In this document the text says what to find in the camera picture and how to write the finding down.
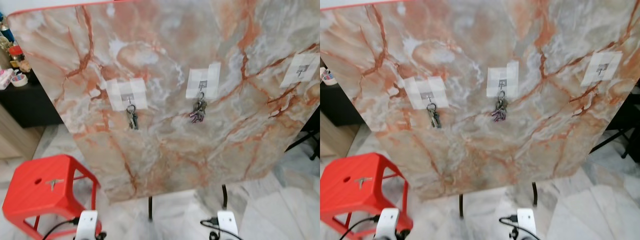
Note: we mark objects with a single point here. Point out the orange marble pattern board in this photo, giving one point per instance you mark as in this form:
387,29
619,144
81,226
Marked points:
480,60
165,60

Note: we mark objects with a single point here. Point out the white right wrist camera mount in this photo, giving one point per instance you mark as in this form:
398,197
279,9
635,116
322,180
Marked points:
227,224
526,221

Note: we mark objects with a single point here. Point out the red plastic stool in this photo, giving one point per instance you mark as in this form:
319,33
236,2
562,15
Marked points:
345,200
30,200

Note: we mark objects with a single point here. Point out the small white bowl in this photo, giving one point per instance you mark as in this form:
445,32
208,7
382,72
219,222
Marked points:
20,79
327,77

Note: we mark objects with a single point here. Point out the white adhesive hook patch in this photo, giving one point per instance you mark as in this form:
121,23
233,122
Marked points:
417,90
300,70
210,80
510,77
120,92
602,67

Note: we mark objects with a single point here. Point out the red lid jar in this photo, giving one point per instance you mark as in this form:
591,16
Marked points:
16,55

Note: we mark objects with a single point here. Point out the black chair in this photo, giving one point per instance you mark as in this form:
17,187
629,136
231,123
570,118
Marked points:
625,115
310,130

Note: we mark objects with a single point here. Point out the pink white small container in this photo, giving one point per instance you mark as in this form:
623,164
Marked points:
4,78

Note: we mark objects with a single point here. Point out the black low cabinet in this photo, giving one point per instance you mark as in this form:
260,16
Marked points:
337,102
25,105

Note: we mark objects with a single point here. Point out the key bunch with purple key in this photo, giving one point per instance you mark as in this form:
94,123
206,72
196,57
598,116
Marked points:
499,111
198,112

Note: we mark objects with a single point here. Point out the dark silver key bunch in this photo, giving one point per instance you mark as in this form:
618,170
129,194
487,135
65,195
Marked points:
434,117
132,118

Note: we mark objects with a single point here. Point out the light wooden cabinet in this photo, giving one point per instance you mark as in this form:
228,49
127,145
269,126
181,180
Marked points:
330,140
15,140

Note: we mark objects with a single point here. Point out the blue bottle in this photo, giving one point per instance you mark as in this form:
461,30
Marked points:
5,31

